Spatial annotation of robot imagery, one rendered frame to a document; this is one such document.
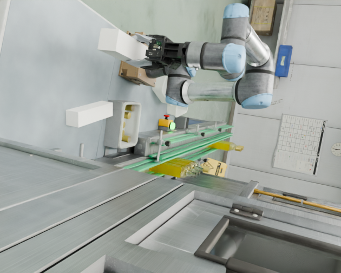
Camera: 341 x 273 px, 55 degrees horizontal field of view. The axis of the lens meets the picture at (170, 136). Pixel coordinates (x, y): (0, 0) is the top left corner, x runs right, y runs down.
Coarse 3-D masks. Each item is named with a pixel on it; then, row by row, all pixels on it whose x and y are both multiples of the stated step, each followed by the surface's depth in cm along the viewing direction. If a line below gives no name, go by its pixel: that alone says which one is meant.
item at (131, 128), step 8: (128, 104) 156; (136, 104) 163; (136, 112) 168; (128, 120) 170; (136, 120) 169; (120, 128) 154; (128, 128) 171; (136, 128) 169; (120, 136) 155; (136, 136) 170; (120, 144) 156; (128, 144) 165
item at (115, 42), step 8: (104, 32) 93; (112, 32) 93; (120, 32) 93; (104, 40) 93; (112, 40) 92; (120, 40) 93; (128, 40) 97; (136, 40) 102; (104, 48) 93; (112, 48) 92; (120, 48) 94; (128, 48) 98; (136, 48) 102; (144, 48) 107; (120, 56) 100; (128, 56) 99; (136, 56) 103; (144, 56) 108
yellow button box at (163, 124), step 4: (160, 120) 212; (164, 120) 211; (168, 120) 210; (172, 120) 215; (160, 124) 212; (164, 124) 211; (168, 124) 210; (160, 128) 212; (164, 128) 211; (168, 128) 211
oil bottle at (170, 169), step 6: (168, 162) 181; (150, 168) 180; (156, 168) 179; (162, 168) 177; (168, 168) 176; (174, 168) 175; (180, 168) 173; (186, 168) 175; (168, 174) 176; (174, 174) 175; (180, 174) 174; (186, 174) 174
